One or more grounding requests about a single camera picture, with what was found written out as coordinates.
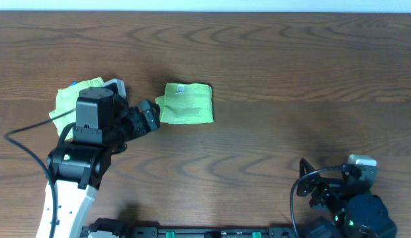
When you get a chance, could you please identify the green microfiber cloth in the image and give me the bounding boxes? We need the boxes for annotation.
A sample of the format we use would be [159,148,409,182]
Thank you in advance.
[155,83,214,124]

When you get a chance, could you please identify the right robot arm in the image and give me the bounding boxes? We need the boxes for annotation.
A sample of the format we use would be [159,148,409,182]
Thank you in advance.
[290,154,398,238]

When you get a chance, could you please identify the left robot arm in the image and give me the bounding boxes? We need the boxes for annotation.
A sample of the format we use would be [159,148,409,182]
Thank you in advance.
[36,87,160,237]

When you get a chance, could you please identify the folded green cloth on stack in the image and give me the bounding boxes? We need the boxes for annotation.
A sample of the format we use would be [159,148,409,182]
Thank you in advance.
[49,77,104,136]

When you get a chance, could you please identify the right black camera cable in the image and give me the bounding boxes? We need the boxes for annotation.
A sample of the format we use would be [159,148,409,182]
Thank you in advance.
[289,165,353,238]

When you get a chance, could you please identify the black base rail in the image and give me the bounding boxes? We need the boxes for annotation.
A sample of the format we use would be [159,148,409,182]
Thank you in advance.
[80,218,296,238]

